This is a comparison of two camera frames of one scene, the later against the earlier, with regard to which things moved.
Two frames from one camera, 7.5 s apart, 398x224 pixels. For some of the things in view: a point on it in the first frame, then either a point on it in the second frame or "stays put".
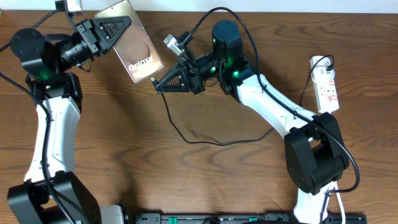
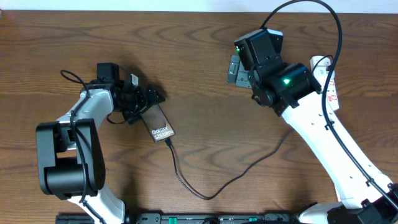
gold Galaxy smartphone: (134, 47) -> (158, 124)
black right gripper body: (196, 74) -> (242, 78)
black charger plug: (329, 67) stays put
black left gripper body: (88, 40) -> (135, 104)
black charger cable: (178, 127) -> (201, 197)
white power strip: (324, 83) stays put
